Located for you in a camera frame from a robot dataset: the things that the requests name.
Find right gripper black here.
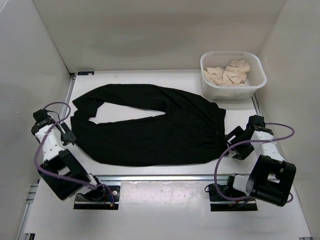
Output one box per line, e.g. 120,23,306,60
222,125,255,161

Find black trousers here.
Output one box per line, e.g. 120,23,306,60
70,84,227,167

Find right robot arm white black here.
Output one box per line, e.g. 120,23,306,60
224,115,297,207

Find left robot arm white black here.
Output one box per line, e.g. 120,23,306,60
31,109,105,201

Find beige trousers in basket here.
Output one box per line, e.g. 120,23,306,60
204,59,251,87

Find black label sticker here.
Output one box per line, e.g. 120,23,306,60
77,71,95,76

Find white plastic basket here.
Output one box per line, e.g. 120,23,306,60
200,51,267,100

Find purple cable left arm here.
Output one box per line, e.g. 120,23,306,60
33,101,116,203

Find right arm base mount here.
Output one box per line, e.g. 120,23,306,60
204,175,258,212

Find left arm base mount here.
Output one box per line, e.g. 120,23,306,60
73,185,121,210

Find aluminium frame rail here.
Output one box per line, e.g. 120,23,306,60
18,70,313,240

